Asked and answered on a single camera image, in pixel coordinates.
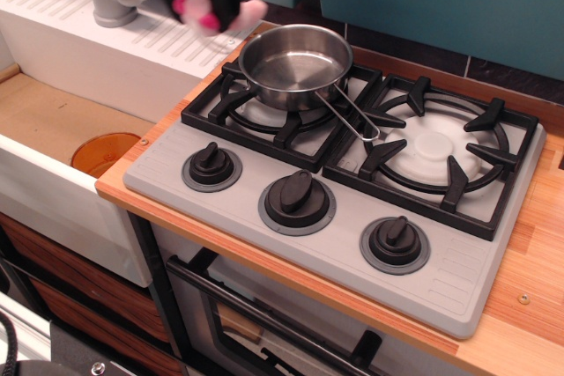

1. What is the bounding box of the orange plastic bowl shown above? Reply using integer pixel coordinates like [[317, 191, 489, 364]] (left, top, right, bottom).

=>
[[70, 132, 140, 178]]

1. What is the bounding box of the black right burner grate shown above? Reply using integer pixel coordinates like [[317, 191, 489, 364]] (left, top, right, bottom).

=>
[[323, 75, 545, 241]]

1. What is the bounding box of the black right stove knob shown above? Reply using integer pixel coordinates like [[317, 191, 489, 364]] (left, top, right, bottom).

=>
[[360, 216, 431, 276]]

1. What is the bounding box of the wooden drawer unit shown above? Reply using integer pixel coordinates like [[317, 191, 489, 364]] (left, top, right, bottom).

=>
[[1, 215, 187, 375]]

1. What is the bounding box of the white toy sink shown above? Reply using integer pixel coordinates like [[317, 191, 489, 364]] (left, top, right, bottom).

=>
[[1, 0, 247, 287]]

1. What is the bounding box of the stainless steel pan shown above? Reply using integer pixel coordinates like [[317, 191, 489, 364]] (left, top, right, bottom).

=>
[[238, 24, 381, 143]]

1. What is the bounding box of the black braided cable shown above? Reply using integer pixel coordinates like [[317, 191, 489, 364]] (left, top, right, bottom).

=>
[[0, 312, 19, 376]]

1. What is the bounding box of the black middle stove knob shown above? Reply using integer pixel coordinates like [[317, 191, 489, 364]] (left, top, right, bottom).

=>
[[258, 170, 337, 237]]

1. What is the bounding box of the black burner grate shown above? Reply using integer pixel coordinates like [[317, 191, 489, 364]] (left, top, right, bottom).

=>
[[181, 60, 377, 173], [323, 75, 545, 241]]

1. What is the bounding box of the grey toy stove top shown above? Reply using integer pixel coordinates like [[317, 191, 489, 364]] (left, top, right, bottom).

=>
[[122, 34, 548, 341]]

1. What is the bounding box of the black stove knob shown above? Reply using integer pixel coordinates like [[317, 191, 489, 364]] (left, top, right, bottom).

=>
[[360, 216, 431, 276], [181, 142, 243, 193], [258, 170, 337, 237]]

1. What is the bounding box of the toy oven door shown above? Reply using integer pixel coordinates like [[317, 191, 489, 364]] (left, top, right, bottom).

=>
[[158, 236, 463, 375]]

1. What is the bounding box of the pink stuffed pig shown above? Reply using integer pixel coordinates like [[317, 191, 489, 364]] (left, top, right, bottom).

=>
[[172, 0, 268, 37]]

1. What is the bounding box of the black left burner grate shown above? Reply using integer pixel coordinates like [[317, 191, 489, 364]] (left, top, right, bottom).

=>
[[181, 60, 377, 173]]

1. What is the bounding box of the black left stove knob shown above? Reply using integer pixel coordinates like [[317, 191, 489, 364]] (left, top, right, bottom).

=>
[[181, 142, 243, 193]]

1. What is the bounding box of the black oven door handle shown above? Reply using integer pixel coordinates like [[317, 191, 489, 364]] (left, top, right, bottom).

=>
[[166, 251, 381, 375]]

